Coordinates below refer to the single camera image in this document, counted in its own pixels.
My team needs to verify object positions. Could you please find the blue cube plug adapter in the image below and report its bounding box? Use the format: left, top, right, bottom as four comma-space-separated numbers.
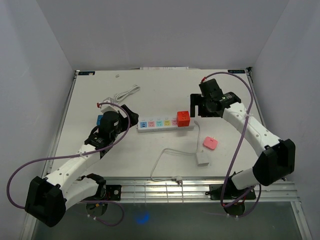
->
96, 115, 103, 126

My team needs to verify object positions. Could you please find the red cube socket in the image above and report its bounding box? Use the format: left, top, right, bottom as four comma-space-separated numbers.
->
176, 111, 191, 128

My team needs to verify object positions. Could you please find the white multicolour power strip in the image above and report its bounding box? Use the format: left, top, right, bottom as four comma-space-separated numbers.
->
136, 116, 195, 133

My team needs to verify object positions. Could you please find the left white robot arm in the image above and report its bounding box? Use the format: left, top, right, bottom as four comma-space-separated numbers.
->
24, 104, 139, 227

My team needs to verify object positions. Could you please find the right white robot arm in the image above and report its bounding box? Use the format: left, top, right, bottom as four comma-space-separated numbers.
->
190, 79, 296, 199

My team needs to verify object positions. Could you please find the pink flat plug adapter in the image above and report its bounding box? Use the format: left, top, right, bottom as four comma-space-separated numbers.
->
202, 136, 218, 151

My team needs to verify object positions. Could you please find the white charger block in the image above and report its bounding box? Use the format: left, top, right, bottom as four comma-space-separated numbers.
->
195, 151, 210, 167

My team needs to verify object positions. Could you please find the white coiled cable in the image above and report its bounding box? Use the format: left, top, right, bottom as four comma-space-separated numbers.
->
113, 83, 141, 103

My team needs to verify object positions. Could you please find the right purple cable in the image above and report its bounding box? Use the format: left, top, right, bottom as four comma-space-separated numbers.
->
201, 71, 263, 218

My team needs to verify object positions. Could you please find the aluminium frame rail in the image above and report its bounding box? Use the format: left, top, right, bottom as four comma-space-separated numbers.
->
106, 177, 300, 204

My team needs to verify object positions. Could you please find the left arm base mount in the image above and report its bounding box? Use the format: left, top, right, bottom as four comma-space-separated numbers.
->
81, 173, 122, 201

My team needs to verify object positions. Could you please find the white power strip cable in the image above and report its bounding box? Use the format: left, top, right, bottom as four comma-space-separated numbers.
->
150, 121, 202, 186

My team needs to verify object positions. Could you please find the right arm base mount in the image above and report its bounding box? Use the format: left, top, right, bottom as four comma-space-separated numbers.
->
205, 172, 249, 200

